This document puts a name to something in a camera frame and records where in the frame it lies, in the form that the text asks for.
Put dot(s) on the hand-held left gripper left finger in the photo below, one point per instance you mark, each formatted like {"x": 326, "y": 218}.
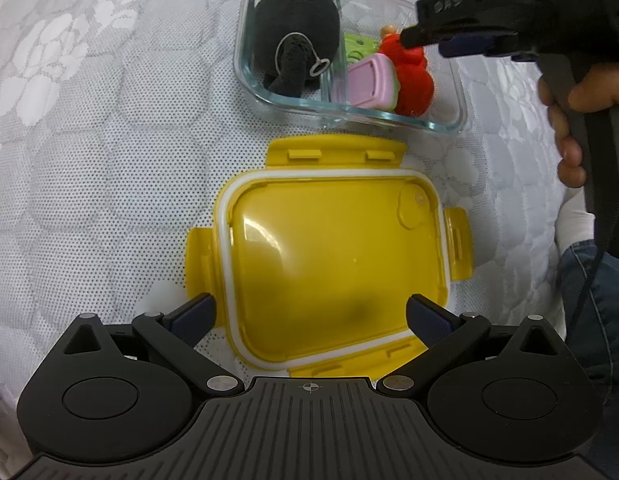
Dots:
{"x": 194, "y": 317}

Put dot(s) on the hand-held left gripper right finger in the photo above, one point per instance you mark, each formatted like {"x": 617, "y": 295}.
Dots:
{"x": 429, "y": 317}

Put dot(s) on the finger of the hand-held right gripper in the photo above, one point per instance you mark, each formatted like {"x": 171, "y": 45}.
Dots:
{"x": 419, "y": 36}
{"x": 464, "y": 46}

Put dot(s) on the clear glass divided container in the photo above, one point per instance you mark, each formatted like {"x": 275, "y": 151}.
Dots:
{"x": 442, "y": 100}

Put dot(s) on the pink and green toy case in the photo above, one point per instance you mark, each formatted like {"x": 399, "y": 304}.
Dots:
{"x": 364, "y": 80}

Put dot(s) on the yellow plastic container lid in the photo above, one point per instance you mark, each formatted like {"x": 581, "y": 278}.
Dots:
{"x": 314, "y": 260}

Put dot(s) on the black plush toy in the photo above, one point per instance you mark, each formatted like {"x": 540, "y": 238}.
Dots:
{"x": 289, "y": 25}

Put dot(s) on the person's right hand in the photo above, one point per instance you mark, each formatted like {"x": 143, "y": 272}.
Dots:
{"x": 569, "y": 160}

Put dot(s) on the white quilted mattress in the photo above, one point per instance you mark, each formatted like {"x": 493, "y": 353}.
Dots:
{"x": 114, "y": 160}

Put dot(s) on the person's blue jeans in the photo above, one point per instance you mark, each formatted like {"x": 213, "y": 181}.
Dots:
{"x": 612, "y": 370}

